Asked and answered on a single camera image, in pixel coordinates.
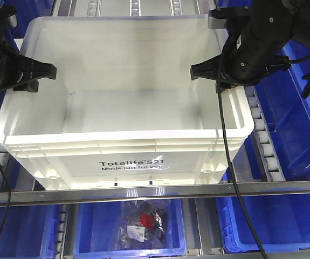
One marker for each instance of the metal shelf front beam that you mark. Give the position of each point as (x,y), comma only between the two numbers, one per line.
(57,197)

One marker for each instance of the blue bin upper right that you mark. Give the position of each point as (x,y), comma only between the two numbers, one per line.
(288,118)

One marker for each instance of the blue bin lower left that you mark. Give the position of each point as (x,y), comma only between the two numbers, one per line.
(29,232)

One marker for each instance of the white plastic tote bin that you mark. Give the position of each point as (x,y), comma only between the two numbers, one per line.
(123,110)

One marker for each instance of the blue bin with bagged parts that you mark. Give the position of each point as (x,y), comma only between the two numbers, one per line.
(95,231)

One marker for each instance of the blue bin lower right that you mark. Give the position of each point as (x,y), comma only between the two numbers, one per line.
(282,223)

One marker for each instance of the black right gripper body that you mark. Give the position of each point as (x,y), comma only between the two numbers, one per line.
(267,31)

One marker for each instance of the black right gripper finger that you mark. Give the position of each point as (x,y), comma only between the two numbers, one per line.
(224,85)
(209,69)

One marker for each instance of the right roller track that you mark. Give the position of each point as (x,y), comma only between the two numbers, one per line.
(262,141)

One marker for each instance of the clear bag of parts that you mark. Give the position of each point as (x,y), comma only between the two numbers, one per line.
(142,225)

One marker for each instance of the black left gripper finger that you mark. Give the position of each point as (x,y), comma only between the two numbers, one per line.
(31,69)
(31,87)

